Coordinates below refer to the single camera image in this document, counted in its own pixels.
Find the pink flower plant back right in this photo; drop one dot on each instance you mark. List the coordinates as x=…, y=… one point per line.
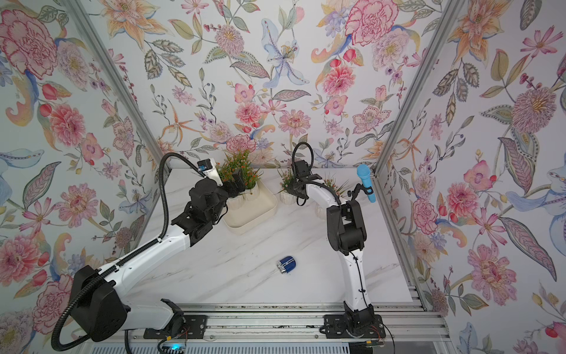
x=339, y=188

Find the red flower potted plant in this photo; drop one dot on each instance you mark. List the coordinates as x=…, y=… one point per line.
x=234, y=201
x=251, y=178

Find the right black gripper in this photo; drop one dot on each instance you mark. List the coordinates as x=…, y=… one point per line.
x=292, y=190

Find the blue silver small cylinder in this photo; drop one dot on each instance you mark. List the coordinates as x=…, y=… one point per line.
x=286, y=264

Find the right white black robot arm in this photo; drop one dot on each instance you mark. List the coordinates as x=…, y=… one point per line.
x=346, y=232

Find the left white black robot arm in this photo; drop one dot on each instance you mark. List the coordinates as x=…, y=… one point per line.
x=98, y=305

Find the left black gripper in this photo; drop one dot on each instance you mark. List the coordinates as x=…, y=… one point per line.
x=239, y=184

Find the left aluminium corner post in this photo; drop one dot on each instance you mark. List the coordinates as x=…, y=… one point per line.
x=86, y=28

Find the aluminium corner post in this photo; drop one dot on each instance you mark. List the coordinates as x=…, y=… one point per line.
x=446, y=22
x=86, y=28

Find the pink flower plant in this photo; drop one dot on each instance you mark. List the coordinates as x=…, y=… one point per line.
x=339, y=188
x=286, y=177

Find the aluminium front rail frame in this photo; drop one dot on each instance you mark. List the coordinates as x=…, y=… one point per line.
x=400, y=327

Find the cream rectangular storage box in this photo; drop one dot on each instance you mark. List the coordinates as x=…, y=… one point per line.
x=250, y=210

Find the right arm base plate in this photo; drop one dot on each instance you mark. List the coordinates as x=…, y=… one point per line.
x=338, y=327

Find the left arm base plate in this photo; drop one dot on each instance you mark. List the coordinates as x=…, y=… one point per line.
x=190, y=327

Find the orange flower potted plant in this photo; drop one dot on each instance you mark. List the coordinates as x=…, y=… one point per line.
x=238, y=161

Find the blue microphone on stand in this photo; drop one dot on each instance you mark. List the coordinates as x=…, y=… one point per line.
x=366, y=185

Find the right aluminium corner post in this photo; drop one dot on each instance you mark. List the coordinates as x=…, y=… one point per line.
x=446, y=22

